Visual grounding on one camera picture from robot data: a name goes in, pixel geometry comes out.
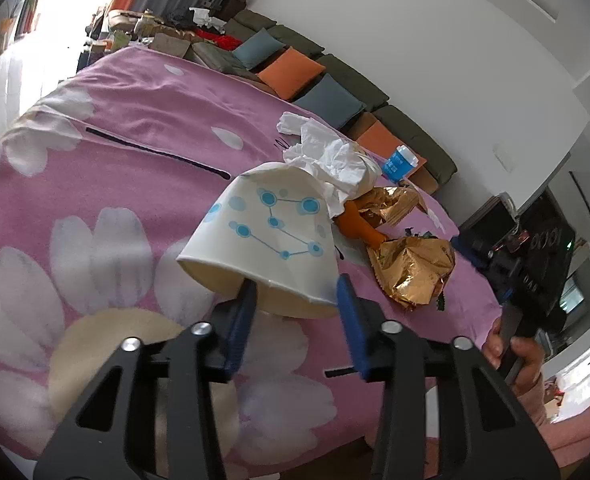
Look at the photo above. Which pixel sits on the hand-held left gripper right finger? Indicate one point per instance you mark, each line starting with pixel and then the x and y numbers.
pixel 351 322

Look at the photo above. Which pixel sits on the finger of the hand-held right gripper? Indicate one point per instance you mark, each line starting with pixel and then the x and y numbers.
pixel 467 250

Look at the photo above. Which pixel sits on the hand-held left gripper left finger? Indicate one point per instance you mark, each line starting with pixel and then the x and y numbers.
pixel 237 322

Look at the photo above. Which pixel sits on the orange plastic object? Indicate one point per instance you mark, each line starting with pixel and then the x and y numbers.
pixel 357 227

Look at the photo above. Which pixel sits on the white paper cup blue dots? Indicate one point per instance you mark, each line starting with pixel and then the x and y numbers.
pixel 270 230

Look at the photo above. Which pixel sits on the person's right forearm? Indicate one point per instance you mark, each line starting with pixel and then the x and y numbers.
pixel 535 402

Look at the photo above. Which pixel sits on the person's right hand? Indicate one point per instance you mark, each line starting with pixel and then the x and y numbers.
pixel 525 362

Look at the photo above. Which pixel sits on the large gold foil wrapper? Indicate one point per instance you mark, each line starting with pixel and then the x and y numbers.
pixel 412 270

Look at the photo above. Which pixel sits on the small gold foil wrapper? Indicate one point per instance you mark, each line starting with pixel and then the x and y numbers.
pixel 392 205

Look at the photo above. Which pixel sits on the blue cup with white lid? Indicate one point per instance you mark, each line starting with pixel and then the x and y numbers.
pixel 400 161

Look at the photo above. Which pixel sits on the olive green sofa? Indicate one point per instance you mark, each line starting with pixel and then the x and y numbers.
pixel 410 130

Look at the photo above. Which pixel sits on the orange cushion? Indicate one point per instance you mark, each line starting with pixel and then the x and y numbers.
pixel 381 142
pixel 291 72

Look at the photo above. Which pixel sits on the crumpled white tissue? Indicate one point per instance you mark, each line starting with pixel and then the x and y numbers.
pixel 335 160

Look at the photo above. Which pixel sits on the person's pink clothing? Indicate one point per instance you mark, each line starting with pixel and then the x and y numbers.
pixel 575 435

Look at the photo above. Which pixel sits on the teal cushion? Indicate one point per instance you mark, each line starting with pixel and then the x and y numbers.
pixel 257 47
pixel 331 101

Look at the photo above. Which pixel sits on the pink floral blanket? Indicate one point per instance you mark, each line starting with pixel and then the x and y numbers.
pixel 150 125

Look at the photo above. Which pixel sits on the red cloth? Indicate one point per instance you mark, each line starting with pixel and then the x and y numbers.
pixel 219 39

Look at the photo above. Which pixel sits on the white cloth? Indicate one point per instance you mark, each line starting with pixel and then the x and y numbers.
pixel 206 16

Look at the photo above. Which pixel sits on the white wall switch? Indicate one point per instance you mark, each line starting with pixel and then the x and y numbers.
pixel 504 156

